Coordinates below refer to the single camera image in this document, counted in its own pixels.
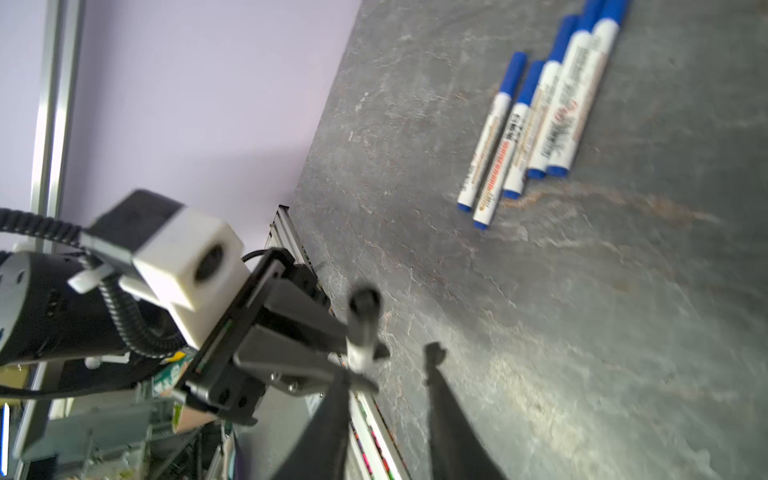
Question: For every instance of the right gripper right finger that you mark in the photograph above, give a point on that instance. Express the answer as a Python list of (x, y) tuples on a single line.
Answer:
[(455, 450)]

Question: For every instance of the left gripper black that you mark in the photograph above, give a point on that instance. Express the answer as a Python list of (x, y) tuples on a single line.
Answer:
[(277, 333)]

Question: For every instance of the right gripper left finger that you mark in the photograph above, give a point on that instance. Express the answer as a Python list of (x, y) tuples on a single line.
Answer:
[(321, 450)]

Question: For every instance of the white marker pen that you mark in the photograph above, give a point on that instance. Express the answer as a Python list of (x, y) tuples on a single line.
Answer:
[(498, 112), (364, 312), (558, 99), (569, 130), (515, 181), (493, 188)]

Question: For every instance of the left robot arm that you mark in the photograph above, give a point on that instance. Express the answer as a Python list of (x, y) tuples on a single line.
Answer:
[(70, 306)]

